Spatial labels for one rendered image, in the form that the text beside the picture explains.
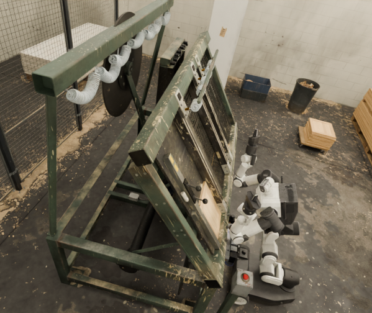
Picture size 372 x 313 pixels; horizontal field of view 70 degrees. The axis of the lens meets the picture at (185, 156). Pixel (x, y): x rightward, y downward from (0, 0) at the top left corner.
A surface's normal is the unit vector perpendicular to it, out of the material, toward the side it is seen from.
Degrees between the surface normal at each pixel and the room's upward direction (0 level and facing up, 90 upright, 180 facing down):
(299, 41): 90
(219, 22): 90
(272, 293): 0
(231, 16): 90
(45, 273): 0
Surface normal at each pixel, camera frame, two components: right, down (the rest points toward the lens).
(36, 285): 0.15, -0.75
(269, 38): -0.25, 0.61
